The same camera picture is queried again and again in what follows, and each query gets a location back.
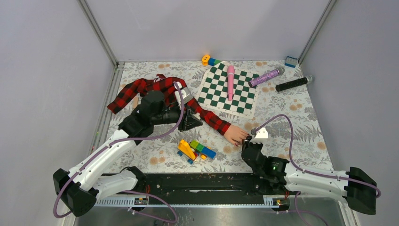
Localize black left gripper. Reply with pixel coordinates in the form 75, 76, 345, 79
152, 101, 203, 132

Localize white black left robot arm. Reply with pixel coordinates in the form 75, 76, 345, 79
53, 91, 203, 218

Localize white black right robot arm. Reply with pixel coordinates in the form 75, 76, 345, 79
241, 137, 378, 215

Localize mannequin hand with red nails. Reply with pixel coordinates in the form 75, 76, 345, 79
223, 125, 249, 146

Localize yellow toy block ramp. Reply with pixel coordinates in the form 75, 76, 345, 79
177, 139, 198, 164

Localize green white checkered board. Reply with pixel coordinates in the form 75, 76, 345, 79
196, 61, 259, 119

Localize green blue toy bricks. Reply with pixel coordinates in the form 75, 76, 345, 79
189, 140, 216, 160

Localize red black plaid shirt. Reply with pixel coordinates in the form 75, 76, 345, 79
107, 74, 239, 140

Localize small wooden block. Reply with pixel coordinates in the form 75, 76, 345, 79
132, 96, 139, 109

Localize orange blue green block stack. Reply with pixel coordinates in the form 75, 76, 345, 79
201, 55, 221, 66

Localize pink toy microphone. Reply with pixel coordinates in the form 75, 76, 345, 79
227, 65, 235, 101

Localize purple glitter toy microphone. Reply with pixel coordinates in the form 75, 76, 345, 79
248, 66, 285, 87

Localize black toy microphone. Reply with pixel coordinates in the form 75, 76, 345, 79
275, 75, 313, 92

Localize blue toy brick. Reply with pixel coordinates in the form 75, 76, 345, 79
284, 56, 298, 68

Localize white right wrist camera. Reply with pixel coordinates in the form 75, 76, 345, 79
250, 127, 269, 144

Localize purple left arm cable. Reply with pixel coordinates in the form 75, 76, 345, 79
53, 81, 185, 218

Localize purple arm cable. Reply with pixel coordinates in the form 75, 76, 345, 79
253, 113, 382, 199
53, 81, 185, 218

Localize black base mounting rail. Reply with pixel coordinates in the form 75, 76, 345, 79
120, 167, 297, 199

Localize grey slotted cable duct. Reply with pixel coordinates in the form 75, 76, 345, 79
95, 193, 290, 208

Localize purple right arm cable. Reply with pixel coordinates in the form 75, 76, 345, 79
253, 113, 382, 199

